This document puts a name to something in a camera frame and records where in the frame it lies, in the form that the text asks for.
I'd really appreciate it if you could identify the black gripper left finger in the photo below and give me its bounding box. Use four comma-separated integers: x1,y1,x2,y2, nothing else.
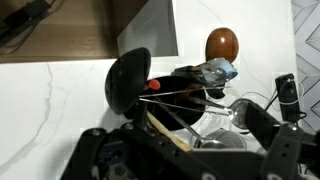
61,121,214,180

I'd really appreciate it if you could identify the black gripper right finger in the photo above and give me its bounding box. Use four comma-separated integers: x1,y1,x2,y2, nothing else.
245,100,320,180

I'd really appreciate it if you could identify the wooden spatula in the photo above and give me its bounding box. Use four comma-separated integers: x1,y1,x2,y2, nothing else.
146,111,195,153

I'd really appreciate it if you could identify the silver utensil tin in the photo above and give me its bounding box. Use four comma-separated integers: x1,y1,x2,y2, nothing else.
123,75,208,132

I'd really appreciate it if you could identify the silver ladle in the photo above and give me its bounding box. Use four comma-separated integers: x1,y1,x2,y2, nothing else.
188,95,256,130

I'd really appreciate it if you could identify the silver mixing bowl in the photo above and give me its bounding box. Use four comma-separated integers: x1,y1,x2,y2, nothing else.
189,129,248,150

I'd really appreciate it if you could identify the black slotted spoon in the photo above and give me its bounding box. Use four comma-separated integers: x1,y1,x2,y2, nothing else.
104,47,153,130

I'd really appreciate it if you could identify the glass coffee pot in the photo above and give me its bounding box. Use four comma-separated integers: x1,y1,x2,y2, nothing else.
171,57,239,100

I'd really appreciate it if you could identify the brown wooden egg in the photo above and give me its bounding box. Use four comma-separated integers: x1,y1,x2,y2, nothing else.
205,27,240,64

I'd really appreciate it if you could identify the black floor power strip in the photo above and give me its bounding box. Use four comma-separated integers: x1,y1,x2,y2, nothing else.
0,0,56,46

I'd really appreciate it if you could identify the thin wire whisk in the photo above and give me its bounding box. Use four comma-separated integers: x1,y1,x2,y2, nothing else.
137,85,233,117

